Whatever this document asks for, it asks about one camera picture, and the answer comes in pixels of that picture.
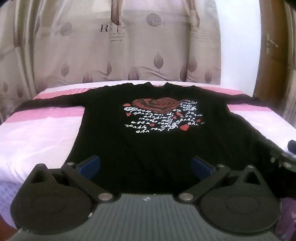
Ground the black rose print shirt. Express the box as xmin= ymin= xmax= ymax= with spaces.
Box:
xmin=16 ymin=82 xmax=289 ymax=197

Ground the beige leaf print curtain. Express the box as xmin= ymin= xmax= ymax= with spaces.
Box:
xmin=0 ymin=0 xmax=223 ymax=130

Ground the brown wooden door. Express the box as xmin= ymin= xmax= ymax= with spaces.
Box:
xmin=253 ymin=0 xmax=296 ymax=130

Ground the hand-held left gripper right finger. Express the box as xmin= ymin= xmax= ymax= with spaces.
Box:
xmin=177 ymin=156 xmax=263 ymax=204

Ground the pink checked bed sheet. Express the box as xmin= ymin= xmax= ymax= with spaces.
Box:
xmin=0 ymin=80 xmax=296 ymax=232

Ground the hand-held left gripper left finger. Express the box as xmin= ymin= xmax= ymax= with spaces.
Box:
xmin=32 ymin=156 xmax=114 ymax=204

